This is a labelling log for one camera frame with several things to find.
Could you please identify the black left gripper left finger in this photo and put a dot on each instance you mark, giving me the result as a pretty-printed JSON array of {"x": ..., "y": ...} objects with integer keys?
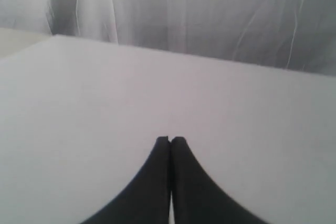
[{"x": 146, "y": 199}]

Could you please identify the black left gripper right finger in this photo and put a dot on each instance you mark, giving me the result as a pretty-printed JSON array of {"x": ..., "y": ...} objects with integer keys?
[{"x": 196, "y": 197}]

